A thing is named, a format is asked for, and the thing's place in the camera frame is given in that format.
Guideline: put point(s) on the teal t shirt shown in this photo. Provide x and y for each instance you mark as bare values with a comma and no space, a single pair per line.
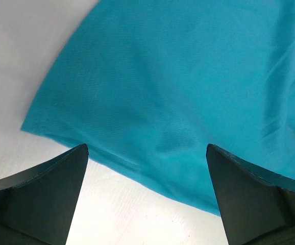
147,85

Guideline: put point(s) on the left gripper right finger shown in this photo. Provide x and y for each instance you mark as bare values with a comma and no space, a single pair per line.
257,206

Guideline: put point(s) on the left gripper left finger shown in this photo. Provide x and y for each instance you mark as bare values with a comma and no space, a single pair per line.
37,204

